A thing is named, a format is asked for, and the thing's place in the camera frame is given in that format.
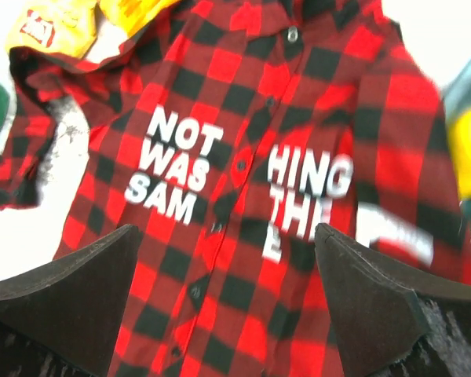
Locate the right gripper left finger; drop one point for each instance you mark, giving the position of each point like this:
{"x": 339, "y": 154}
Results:
{"x": 63, "y": 318}

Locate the red black plaid shirt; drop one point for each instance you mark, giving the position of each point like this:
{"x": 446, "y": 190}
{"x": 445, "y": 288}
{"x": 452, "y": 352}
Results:
{"x": 226, "y": 131}

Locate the yellow Lays chips bag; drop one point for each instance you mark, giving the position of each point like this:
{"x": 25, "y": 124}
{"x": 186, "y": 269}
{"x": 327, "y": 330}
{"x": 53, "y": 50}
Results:
{"x": 50, "y": 26}

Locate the yellow lemon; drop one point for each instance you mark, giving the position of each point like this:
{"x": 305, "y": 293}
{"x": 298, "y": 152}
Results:
{"x": 459, "y": 138}

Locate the orange snack bag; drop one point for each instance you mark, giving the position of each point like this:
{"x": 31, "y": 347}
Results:
{"x": 132, "y": 15}

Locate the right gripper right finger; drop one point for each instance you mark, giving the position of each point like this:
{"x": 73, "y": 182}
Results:
{"x": 391, "y": 319}

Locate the teal plastic fruit container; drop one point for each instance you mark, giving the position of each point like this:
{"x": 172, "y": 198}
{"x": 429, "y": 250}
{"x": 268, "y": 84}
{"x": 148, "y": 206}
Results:
{"x": 457, "y": 96}

